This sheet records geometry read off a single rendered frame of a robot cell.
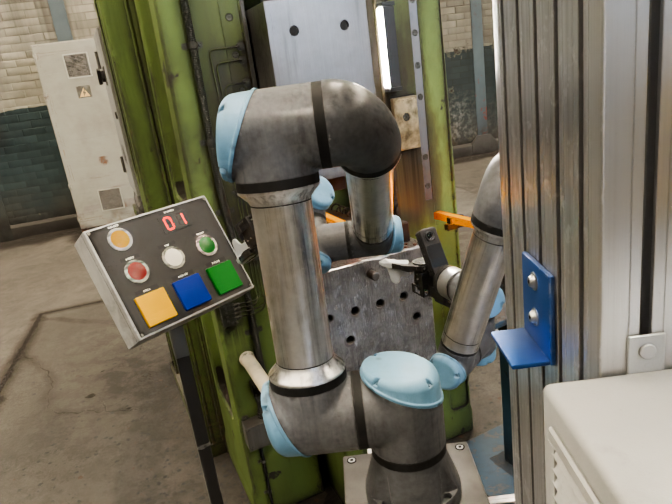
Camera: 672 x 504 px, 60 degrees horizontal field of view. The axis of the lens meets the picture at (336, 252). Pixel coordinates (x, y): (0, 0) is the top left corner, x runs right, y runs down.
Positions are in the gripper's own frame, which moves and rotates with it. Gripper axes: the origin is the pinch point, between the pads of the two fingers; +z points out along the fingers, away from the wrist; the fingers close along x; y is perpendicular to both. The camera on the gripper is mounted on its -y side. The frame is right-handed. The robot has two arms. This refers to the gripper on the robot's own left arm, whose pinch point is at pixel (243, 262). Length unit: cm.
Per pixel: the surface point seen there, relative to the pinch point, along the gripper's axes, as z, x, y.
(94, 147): 457, -222, 254
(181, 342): 28.0, 9.8, -8.8
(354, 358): 25, -37, -38
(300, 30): -19, -39, 49
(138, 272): 10.0, 20.0, 9.0
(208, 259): 10.4, 1.6, 5.8
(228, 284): 9.6, 0.4, -2.2
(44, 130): 519, -209, 316
